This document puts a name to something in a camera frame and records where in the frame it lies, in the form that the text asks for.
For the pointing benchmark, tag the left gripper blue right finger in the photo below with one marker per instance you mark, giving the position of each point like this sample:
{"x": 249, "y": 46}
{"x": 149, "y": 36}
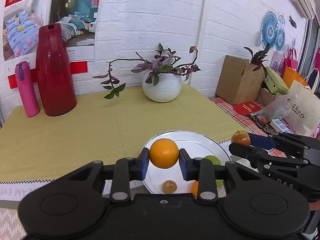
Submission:
{"x": 201, "y": 170}

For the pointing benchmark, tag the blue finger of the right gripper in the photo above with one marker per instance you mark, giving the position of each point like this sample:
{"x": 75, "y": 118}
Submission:
{"x": 258, "y": 158}
{"x": 262, "y": 142}

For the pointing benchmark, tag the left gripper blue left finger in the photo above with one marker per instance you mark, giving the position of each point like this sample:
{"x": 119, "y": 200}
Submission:
{"x": 125, "y": 171}

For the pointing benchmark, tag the small red yellow apple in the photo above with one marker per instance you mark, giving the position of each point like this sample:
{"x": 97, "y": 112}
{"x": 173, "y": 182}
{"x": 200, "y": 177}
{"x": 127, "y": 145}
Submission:
{"x": 241, "y": 137}

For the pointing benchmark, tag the large orange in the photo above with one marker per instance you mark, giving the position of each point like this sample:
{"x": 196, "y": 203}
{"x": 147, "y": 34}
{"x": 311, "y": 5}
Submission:
{"x": 164, "y": 153}

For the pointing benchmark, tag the green apple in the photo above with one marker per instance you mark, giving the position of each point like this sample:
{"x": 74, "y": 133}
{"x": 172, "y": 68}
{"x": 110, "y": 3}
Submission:
{"x": 216, "y": 161}

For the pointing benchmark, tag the small orange tangerine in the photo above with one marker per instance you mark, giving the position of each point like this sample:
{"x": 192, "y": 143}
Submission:
{"x": 194, "y": 188}

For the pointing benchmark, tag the white round plate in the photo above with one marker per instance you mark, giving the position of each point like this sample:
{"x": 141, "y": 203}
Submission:
{"x": 197, "y": 146}

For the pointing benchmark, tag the plaid red cloth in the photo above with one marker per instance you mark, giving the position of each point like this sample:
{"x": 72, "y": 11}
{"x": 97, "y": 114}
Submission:
{"x": 240, "y": 119}

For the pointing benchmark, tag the red envelope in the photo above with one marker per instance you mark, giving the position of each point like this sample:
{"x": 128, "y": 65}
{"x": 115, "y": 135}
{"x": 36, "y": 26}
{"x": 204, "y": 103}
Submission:
{"x": 247, "y": 108}

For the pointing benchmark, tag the clear plastic bag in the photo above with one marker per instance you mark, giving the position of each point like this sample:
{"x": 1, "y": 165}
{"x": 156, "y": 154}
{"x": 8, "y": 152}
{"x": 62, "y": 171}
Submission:
{"x": 279, "y": 108}

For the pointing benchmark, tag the green shoe box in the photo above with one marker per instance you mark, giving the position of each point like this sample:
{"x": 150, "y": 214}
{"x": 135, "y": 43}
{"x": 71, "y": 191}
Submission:
{"x": 274, "y": 82}

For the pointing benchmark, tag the cardboard box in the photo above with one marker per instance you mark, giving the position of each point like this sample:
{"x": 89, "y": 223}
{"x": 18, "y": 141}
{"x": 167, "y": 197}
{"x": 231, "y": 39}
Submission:
{"x": 239, "y": 81}

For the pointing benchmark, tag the orange gift bag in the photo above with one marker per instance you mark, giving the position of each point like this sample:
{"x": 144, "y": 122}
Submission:
{"x": 290, "y": 75}

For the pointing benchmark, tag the dark red leafy plant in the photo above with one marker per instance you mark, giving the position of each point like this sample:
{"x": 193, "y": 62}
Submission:
{"x": 259, "y": 58}

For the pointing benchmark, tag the pink gift bag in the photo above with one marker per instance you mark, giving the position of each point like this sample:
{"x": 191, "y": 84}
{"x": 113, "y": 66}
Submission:
{"x": 291, "y": 60}

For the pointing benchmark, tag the white ribbed plant pot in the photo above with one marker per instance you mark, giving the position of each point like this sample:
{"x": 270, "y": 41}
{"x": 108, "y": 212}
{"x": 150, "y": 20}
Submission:
{"x": 166, "y": 90}

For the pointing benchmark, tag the green patterned tablecloth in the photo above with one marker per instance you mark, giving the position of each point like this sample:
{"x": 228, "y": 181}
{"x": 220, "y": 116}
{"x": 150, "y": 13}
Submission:
{"x": 42, "y": 148}

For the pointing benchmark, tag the red thermos jug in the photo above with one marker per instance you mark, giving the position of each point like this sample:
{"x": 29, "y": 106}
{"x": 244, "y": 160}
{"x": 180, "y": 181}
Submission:
{"x": 54, "y": 78}

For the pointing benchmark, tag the blue round fan decoration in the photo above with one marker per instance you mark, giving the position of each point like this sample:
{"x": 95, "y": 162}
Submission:
{"x": 273, "y": 31}

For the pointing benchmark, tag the purple green trailing plant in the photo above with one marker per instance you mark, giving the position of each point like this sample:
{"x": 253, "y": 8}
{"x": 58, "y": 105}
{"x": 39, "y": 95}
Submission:
{"x": 163, "y": 63}

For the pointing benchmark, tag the pink water bottle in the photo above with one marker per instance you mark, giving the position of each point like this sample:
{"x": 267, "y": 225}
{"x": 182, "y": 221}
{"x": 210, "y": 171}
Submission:
{"x": 26, "y": 89}

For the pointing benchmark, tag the bedding poster calendar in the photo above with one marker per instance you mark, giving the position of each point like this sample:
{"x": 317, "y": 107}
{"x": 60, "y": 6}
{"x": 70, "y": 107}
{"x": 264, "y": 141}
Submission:
{"x": 20, "y": 31}

